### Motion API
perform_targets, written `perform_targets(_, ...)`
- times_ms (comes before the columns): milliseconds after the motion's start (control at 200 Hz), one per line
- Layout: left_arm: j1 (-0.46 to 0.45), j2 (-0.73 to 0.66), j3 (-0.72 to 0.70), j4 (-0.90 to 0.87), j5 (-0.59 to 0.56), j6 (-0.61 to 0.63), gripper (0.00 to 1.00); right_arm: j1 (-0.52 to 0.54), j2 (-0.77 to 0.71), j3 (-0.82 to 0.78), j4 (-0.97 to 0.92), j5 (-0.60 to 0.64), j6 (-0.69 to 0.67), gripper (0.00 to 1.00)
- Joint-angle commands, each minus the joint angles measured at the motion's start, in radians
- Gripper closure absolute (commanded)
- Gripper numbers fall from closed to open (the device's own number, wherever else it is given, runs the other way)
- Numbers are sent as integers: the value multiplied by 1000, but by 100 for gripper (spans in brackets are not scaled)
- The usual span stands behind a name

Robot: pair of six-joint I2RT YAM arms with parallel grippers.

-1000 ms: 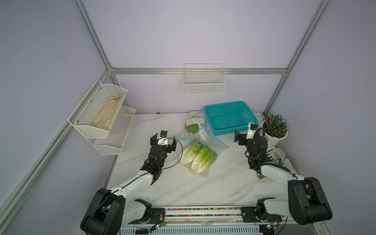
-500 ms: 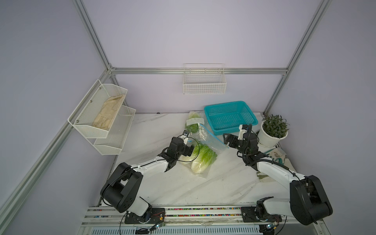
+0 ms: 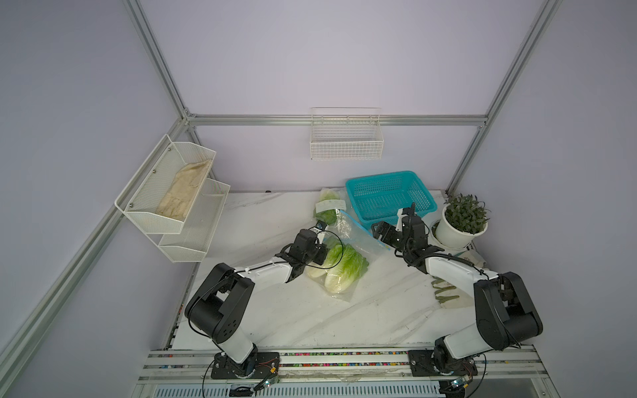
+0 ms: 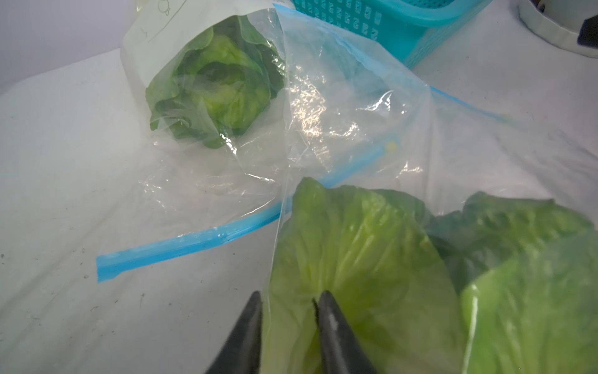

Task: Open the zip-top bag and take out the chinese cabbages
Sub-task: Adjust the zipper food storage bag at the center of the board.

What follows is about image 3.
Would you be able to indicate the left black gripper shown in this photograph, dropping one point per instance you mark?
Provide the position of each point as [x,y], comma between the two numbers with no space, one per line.
[322,252]

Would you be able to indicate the white two-tier mesh shelf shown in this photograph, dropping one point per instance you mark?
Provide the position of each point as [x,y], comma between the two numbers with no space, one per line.
[187,241]

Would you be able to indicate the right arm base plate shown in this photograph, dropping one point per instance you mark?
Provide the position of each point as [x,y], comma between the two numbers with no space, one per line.
[430,362]

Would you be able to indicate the white wire wall basket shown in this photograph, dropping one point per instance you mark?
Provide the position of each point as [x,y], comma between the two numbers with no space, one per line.
[346,133]

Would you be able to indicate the potted green plant white pot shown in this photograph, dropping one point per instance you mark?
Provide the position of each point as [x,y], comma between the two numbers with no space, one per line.
[463,218]

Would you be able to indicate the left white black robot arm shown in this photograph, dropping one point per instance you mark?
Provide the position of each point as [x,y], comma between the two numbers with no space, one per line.
[217,308]

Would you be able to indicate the beige cloth in shelf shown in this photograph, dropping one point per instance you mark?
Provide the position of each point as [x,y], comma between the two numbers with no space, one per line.
[178,201]

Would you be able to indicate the teal plastic basket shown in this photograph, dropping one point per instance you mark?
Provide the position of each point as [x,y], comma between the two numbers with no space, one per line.
[378,198]

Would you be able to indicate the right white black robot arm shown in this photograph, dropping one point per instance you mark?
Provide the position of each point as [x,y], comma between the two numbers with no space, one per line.
[505,314]

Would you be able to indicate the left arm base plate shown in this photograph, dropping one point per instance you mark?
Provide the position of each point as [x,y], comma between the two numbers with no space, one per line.
[258,365]

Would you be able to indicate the aluminium frame profile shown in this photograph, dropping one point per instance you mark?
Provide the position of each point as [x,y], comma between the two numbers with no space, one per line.
[25,344]

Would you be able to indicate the clear zip-top bag blue seal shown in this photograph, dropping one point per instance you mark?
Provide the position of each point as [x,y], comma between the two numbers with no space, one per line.
[350,232]

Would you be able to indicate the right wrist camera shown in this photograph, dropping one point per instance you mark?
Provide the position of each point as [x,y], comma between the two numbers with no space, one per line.
[399,224]

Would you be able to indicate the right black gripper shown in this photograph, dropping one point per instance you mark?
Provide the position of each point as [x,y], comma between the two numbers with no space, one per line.
[391,230]

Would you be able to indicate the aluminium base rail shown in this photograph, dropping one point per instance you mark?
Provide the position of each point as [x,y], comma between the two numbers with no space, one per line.
[344,372]

